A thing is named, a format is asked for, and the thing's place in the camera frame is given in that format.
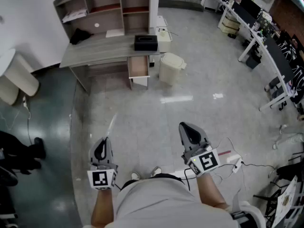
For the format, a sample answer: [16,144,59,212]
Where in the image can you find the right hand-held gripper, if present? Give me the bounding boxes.
[178,122,221,177]

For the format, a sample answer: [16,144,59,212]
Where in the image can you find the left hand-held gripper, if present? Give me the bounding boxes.
[87,136,119,191]

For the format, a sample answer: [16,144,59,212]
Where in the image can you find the wooden drawer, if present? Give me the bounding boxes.
[128,55,151,79]

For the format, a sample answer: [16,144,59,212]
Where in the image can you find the person's left forearm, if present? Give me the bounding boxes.
[91,188,119,228]

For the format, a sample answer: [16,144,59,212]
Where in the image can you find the person's right forearm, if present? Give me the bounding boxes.
[196,172,231,211]

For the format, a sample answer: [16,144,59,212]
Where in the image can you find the person's black trousers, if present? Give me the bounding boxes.
[148,173,185,183]

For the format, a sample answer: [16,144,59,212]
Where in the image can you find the person's right white shoe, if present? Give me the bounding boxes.
[150,166,162,178]

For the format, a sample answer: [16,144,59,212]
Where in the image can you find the person's white shirt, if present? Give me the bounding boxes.
[80,173,266,228]

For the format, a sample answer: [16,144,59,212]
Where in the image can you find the cream lidded trash bin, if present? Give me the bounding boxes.
[158,52,188,86]

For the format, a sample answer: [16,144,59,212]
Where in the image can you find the black waste bin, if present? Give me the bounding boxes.
[246,53,262,70]

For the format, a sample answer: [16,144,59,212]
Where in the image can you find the black folding chair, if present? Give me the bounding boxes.
[253,151,304,224]

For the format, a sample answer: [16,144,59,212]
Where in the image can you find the small white cabinet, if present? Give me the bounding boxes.
[155,15,173,53]

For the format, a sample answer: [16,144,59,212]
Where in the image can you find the grey wooden desk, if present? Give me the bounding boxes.
[59,28,161,95]

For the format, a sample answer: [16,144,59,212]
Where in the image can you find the white patterned board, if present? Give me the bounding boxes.
[272,174,299,228]

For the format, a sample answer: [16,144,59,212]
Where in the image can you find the black tissue box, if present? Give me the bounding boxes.
[134,34,158,51]

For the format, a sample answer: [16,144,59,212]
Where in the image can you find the cream round side table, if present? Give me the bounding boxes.
[0,48,40,105]

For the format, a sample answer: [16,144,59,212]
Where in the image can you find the long white office desk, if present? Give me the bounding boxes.
[203,0,299,112]

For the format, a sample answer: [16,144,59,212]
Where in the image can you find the black computer monitor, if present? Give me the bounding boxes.
[263,36,295,84]
[239,0,262,20]
[231,1,250,26]

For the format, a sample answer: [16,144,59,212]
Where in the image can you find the black cloth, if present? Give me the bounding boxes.
[69,28,94,45]

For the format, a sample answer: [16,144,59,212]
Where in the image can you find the stacked cardboard boxes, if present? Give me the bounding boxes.
[219,15,242,34]

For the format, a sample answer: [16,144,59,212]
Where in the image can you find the white flat board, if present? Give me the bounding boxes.
[105,29,125,38]

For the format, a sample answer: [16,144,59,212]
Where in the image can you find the white printed papers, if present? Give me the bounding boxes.
[62,8,88,23]

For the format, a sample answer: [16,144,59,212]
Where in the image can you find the brown wooden door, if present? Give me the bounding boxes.
[269,0,304,40]

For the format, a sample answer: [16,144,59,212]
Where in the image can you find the grey shoulder strap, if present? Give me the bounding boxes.
[230,190,248,228]

